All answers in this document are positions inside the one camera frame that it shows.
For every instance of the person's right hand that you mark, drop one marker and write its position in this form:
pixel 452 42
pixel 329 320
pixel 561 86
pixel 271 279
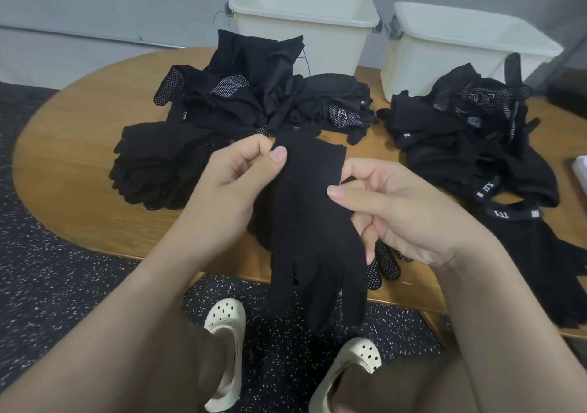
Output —
pixel 417 220

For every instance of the person's right forearm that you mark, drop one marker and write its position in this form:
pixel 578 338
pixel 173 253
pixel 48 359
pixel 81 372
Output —
pixel 523 335

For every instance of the person's left hand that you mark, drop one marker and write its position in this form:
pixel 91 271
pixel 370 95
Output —
pixel 225 197

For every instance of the black fingerless glove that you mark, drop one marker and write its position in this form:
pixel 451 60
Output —
pixel 569 298
pixel 537 257

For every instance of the person's left forearm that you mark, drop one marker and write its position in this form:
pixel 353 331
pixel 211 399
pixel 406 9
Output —
pixel 101 344

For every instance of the stack of black gloves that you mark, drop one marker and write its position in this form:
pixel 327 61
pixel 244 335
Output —
pixel 124 188

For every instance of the white plastic bin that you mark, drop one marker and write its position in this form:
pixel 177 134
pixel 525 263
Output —
pixel 330 46
pixel 413 68

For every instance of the white flat tray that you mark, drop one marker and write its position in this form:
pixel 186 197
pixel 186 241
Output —
pixel 581 174

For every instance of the person's white shoe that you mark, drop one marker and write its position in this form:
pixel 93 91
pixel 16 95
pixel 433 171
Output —
pixel 358 353
pixel 227 321

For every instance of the person's left leg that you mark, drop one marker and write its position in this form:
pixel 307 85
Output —
pixel 216 367

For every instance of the person's right white shoe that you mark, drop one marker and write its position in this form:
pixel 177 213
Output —
pixel 358 353

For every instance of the pile of black gloves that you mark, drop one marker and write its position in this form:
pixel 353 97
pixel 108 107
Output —
pixel 138 199
pixel 257 87

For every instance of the person's left white shoe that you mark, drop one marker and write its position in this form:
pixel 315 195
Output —
pixel 227 321

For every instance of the metal rack frame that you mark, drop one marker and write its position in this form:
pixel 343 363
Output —
pixel 569 82

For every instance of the grey wall pipe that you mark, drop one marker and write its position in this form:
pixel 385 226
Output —
pixel 92 36

